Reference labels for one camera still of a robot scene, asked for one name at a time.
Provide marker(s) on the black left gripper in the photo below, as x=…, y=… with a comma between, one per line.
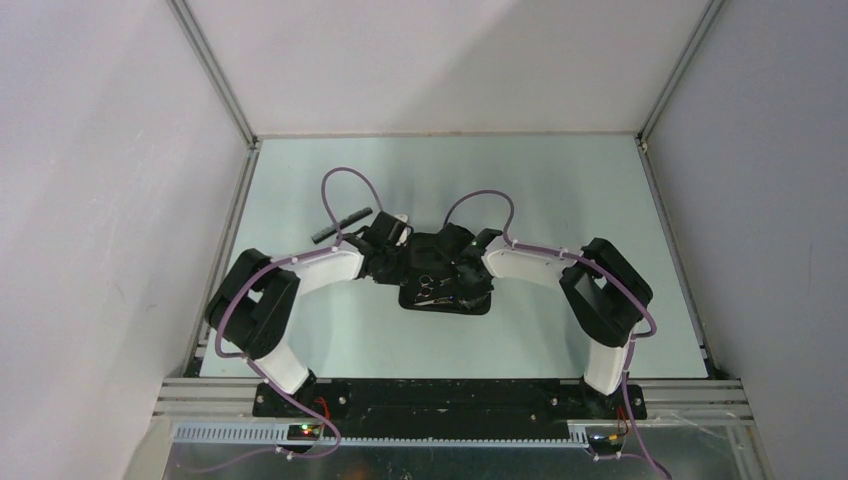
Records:
x=400, y=275

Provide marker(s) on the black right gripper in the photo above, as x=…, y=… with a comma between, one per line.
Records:
x=475, y=294

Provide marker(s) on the black zippered tool case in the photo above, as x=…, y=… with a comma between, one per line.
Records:
x=424, y=258

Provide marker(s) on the black hair comb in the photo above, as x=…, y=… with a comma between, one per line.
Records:
x=341, y=225

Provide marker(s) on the silver thinning shears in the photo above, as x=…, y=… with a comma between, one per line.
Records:
x=426, y=285

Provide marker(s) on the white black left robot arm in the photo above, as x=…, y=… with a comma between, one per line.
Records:
x=251, y=307

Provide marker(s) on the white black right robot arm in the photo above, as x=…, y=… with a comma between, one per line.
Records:
x=607, y=296

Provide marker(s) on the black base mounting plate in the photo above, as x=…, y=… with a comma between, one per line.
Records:
x=465, y=409

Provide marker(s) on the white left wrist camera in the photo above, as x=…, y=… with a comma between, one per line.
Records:
x=401, y=230

